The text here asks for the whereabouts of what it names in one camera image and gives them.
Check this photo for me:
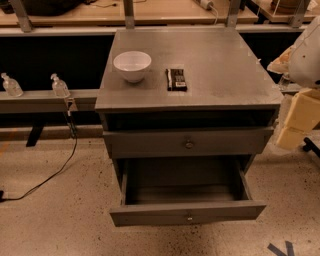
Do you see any grey drawer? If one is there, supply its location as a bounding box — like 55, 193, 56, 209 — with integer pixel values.
103, 127, 273, 159
110, 156, 266, 227

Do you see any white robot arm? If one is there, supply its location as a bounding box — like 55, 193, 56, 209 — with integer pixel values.
267, 16, 320, 150

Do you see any grey top drawer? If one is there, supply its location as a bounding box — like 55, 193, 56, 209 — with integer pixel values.
103, 127, 273, 159

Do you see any grey drawer cabinet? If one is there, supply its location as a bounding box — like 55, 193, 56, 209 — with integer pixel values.
95, 28, 282, 181

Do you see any black snack bar packet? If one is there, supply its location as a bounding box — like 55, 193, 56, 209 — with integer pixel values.
166, 69, 187, 92

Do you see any white ceramic bowl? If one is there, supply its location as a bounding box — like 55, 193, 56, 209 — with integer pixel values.
113, 51, 152, 83

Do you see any clear pump bottle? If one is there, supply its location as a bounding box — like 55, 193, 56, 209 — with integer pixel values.
51, 73, 70, 98

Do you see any white power adapter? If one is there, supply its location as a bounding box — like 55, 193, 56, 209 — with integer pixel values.
200, 0, 214, 10

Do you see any clear water bottle right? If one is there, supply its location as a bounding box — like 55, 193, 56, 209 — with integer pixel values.
278, 74, 290, 91

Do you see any black chair base leg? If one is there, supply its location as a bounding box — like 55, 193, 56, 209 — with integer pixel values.
302, 137, 320, 158

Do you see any clear bottle far left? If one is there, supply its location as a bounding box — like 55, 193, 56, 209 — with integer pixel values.
1, 73, 23, 97

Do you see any black power cable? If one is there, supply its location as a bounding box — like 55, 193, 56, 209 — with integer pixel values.
0, 109, 78, 203

